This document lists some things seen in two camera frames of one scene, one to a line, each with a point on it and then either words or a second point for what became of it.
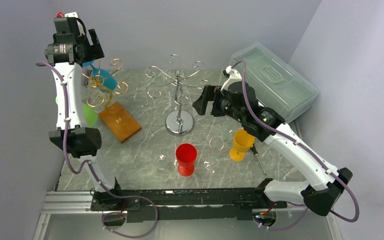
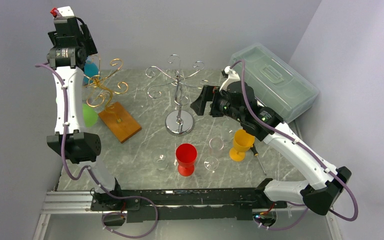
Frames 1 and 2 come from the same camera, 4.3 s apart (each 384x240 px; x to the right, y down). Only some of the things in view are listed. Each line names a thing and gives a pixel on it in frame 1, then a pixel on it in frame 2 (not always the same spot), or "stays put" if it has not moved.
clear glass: (212, 163) stays put
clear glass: (160, 159) stays put
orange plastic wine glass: (243, 142) stays put
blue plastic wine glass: (105, 82) to (91, 68)
